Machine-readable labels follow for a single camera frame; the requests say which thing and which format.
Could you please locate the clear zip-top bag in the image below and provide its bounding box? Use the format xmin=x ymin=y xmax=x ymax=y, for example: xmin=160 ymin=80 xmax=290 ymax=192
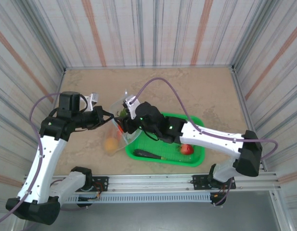
xmin=102 ymin=90 xmax=142 ymax=157

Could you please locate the green plastic basket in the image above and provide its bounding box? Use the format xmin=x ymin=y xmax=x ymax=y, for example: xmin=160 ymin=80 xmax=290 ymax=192
xmin=125 ymin=112 xmax=206 ymax=168

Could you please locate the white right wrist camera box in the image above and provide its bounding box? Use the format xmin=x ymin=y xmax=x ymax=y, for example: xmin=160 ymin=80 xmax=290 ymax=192
xmin=122 ymin=95 xmax=141 ymax=120

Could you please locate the red apple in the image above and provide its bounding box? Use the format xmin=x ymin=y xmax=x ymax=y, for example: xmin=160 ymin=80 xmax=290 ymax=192
xmin=179 ymin=143 xmax=195 ymax=155

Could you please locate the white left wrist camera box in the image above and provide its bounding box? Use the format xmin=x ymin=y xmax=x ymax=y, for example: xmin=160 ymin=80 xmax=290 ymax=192
xmin=81 ymin=92 xmax=100 ymax=112

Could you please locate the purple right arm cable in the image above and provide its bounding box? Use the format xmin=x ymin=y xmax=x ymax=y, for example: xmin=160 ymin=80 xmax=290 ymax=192
xmin=131 ymin=77 xmax=279 ymax=206

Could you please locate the aluminium frame bar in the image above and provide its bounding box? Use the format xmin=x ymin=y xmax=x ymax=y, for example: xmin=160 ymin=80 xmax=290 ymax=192
xmin=47 ymin=67 xmax=67 ymax=121
xmin=230 ymin=65 xmax=268 ymax=172

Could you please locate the aluminium mounting rail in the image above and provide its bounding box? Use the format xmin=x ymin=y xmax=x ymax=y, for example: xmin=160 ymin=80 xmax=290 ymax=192
xmin=19 ymin=171 xmax=282 ymax=193

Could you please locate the orange carrot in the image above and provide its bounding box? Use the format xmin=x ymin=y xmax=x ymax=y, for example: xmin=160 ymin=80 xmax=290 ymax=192
xmin=115 ymin=124 xmax=124 ymax=141

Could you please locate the grey slotted cable duct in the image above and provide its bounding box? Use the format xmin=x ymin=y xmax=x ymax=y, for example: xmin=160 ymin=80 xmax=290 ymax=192
xmin=61 ymin=193 xmax=212 ymax=205

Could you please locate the grey metal shelf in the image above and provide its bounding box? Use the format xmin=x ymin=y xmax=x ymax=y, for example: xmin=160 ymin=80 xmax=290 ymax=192
xmin=22 ymin=192 xmax=283 ymax=231

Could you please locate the small yellow-orange fruit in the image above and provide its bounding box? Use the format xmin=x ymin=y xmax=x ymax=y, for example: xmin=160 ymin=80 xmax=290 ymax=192
xmin=103 ymin=137 xmax=119 ymax=153

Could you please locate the dark purple eggplant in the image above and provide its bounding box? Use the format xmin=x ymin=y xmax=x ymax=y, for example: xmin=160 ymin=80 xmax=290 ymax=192
xmin=133 ymin=149 xmax=167 ymax=161

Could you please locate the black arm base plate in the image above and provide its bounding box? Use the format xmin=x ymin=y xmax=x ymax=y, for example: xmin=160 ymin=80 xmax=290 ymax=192
xmin=76 ymin=176 xmax=109 ymax=193
xmin=191 ymin=173 xmax=236 ymax=191

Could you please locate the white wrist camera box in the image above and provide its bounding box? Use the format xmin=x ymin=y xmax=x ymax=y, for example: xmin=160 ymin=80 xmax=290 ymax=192
xmin=81 ymin=92 xmax=100 ymax=112
xmin=122 ymin=95 xmax=141 ymax=120

